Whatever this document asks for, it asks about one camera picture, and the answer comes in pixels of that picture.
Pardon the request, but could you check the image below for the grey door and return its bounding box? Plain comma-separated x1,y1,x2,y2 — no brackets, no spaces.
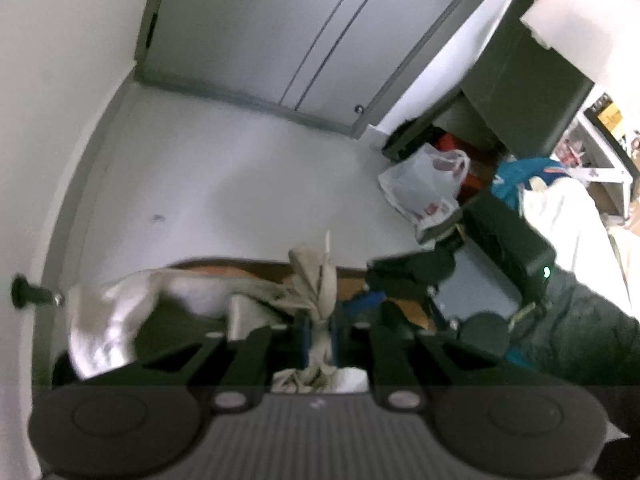
134,0,506,140

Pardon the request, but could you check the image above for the red packet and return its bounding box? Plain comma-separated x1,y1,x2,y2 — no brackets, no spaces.
434,132,481,196

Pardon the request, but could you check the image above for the white patterned sneaker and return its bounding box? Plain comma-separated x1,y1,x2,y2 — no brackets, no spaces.
65,230,371,396

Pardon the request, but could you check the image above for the white garment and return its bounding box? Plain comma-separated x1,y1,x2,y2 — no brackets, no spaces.
520,177,631,311

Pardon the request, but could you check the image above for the white plastic bag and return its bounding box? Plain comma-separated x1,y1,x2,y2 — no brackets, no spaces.
378,142,472,241

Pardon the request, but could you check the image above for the orange cartoon mat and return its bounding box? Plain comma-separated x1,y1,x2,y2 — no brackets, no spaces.
165,257,436,331

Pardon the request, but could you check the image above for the black crinkled bag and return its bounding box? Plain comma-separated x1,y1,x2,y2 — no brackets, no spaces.
382,119,436,161

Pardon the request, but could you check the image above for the person's right forearm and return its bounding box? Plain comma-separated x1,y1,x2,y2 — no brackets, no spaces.
510,265,640,386

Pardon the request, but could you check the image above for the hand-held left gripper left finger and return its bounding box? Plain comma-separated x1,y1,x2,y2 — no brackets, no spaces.
120,317,309,411

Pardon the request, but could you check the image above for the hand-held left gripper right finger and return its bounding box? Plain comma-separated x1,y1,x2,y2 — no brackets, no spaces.
330,316,521,411

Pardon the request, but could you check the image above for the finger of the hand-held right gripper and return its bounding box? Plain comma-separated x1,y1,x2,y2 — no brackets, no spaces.
350,294,432,332
366,249,458,293

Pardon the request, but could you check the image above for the white metal frame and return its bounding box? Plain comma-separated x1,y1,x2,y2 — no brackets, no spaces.
560,95,640,226

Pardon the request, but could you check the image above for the black wall door stopper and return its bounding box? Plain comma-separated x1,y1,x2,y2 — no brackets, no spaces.
11,274,65,308

